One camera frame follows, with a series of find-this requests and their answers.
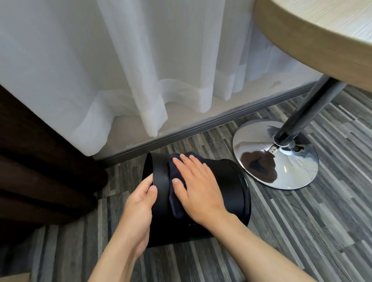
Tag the person's left hand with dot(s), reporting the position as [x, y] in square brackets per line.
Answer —
[136, 212]

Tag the person's right hand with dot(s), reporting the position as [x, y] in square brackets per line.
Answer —
[203, 197]

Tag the person's right middle finger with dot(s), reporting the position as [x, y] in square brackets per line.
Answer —
[191, 166]

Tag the person's right thumb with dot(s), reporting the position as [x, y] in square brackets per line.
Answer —
[179, 190]

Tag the person's left thumb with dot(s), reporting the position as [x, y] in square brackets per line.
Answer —
[152, 195]

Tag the person's right little finger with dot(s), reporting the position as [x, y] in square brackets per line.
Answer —
[209, 172]

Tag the dark blue cleaning cloth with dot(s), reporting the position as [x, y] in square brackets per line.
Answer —
[174, 203]

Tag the black round waste bin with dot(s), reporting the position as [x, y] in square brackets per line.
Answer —
[232, 188]

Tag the person's left forearm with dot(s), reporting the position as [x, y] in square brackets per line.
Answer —
[116, 261]

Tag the person's right forearm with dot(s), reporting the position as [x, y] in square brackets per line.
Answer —
[255, 252]

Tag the grey skirting board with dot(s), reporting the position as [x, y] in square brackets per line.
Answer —
[203, 122]

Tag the white sheer curtain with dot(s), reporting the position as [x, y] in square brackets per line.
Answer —
[139, 66]

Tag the dark brown curtain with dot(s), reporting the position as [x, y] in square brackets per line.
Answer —
[37, 174]

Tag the chrome table pole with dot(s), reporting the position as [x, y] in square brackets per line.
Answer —
[308, 107]

